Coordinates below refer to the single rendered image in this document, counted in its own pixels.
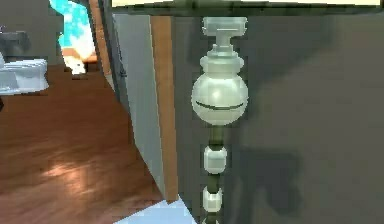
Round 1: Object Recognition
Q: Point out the white floor lamp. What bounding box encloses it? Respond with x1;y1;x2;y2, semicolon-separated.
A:
111;0;384;224

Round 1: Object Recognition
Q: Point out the turquoise and white towel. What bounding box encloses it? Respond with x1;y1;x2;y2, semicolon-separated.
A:
48;0;98;76

